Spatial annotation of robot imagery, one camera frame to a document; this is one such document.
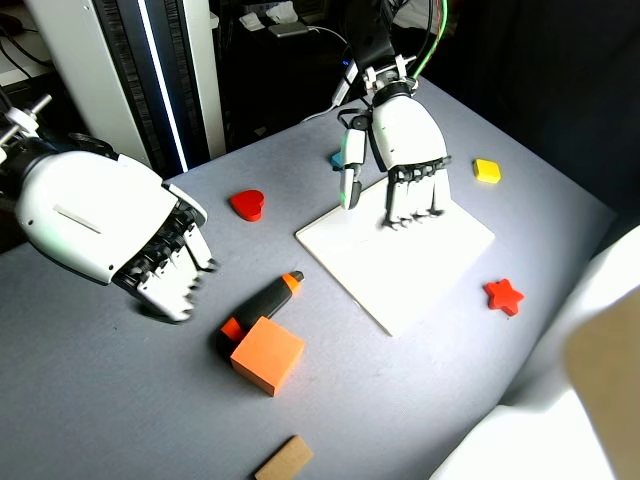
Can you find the yellow block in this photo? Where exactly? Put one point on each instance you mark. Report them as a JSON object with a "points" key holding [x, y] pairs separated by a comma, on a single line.
{"points": [[486, 170]]}

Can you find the orange black utility knife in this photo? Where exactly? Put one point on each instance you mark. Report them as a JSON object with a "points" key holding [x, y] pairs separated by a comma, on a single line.
{"points": [[265, 300]]}

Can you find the crumpled white paper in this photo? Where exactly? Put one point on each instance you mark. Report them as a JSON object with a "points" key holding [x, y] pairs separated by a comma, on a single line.
{"points": [[281, 12]]}

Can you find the white cabinet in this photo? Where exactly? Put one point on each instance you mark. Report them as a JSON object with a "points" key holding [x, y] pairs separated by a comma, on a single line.
{"points": [[90, 90]]}

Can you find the red star block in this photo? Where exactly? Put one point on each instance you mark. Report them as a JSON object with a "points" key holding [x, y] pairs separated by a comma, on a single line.
{"points": [[502, 296]]}

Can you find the grey table cloth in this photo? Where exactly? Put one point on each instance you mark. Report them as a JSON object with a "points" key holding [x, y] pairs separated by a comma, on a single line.
{"points": [[150, 425]]}

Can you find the tan cardboard panel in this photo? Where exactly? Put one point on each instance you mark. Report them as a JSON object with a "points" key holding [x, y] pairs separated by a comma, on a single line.
{"points": [[610, 360]]}

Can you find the silver flat device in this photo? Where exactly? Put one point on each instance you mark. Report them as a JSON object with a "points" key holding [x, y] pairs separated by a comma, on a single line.
{"points": [[288, 29]]}

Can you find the blue block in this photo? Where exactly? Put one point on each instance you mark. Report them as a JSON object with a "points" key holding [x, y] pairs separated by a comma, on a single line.
{"points": [[336, 161]]}

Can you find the red heart block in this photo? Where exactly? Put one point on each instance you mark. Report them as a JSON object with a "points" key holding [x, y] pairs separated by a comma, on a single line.
{"points": [[246, 204]]}

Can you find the white cutting board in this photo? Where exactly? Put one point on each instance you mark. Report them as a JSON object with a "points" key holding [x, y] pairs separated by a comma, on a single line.
{"points": [[400, 280]]}

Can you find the tan wooden block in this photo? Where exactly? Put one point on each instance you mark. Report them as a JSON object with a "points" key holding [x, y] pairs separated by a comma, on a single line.
{"points": [[285, 460]]}

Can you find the orange block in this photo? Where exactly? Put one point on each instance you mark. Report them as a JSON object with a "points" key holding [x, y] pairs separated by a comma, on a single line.
{"points": [[267, 352]]}

